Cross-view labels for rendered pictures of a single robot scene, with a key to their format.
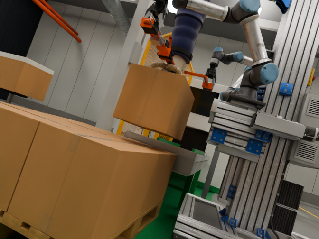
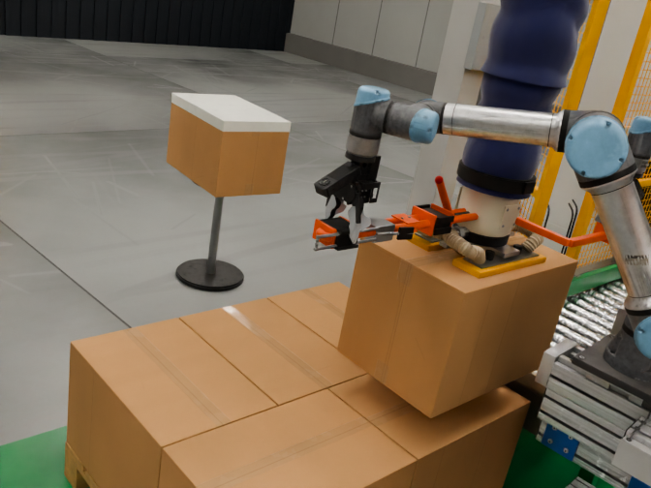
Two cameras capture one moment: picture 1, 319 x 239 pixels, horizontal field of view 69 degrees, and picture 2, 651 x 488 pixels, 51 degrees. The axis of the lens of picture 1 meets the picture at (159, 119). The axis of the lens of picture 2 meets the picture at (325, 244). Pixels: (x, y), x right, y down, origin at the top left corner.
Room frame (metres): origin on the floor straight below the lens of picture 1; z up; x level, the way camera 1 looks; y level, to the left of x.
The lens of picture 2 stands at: (-0.16, -0.51, 1.78)
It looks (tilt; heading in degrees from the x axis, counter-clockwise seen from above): 21 degrees down; 28
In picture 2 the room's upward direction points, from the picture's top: 10 degrees clockwise
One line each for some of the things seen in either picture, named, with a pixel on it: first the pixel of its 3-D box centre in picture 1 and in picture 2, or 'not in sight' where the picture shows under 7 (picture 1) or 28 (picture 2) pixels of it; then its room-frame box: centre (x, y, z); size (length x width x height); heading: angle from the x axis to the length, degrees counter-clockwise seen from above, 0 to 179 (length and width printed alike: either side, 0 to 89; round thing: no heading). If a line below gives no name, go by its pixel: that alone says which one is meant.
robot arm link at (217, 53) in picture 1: (217, 54); (643, 137); (1.99, -0.31, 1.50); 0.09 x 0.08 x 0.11; 118
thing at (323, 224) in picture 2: (149, 26); (336, 231); (1.24, 0.21, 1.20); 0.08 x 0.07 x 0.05; 162
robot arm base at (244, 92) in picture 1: (246, 95); (642, 347); (1.52, -0.50, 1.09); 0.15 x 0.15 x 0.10
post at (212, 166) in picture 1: (212, 168); not in sight; (2.55, -0.72, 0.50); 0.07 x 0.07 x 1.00; 73
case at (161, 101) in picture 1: (159, 106); (457, 305); (1.82, 0.04, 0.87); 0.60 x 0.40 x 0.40; 163
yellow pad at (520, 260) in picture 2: not in sight; (502, 256); (1.78, -0.07, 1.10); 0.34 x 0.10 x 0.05; 162
